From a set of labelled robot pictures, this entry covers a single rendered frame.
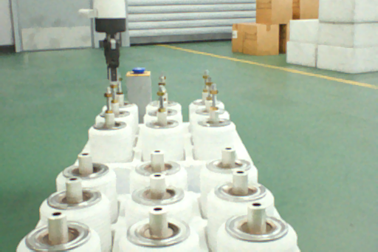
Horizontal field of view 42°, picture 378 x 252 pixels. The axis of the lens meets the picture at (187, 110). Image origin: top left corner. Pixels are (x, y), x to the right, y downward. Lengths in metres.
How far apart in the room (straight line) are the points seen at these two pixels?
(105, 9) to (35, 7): 5.13
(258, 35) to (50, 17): 2.64
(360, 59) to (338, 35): 0.24
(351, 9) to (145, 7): 3.40
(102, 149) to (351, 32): 2.86
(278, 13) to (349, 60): 1.46
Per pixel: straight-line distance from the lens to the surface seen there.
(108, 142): 1.10
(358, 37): 3.77
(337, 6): 3.86
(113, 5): 1.19
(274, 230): 0.61
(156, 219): 0.59
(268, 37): 5.00
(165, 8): 6.62
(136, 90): 1.49
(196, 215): 0.83
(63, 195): 0.75
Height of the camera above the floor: 0.52
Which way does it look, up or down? 12 degrees down
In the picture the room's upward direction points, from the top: 1 degrees counter-clockwise
